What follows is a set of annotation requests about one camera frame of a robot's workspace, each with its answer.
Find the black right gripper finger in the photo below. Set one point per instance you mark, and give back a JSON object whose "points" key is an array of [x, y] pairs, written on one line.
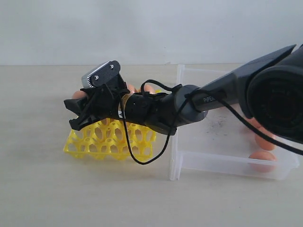
{"points": [[78, 106]]}

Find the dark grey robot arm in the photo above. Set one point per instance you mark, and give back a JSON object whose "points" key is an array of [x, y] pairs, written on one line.
{"points": [[268, 89]]}

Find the yellow plastic egg tray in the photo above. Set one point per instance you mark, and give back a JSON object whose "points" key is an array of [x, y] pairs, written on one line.
{"points": [[106, 138]]}

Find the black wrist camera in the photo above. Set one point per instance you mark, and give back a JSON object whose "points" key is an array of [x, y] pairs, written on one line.
{"points": [[101, 74]]}

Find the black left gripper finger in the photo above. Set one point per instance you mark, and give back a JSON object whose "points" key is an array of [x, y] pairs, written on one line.
{"points": [[82, 122]]}

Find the clear plastic bin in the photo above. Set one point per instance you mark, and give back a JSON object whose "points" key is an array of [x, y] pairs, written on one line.
{"points": [[221, 143]]}

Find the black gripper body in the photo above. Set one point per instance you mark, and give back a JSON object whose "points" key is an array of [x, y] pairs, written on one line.
{"points": [[103, 100]]}

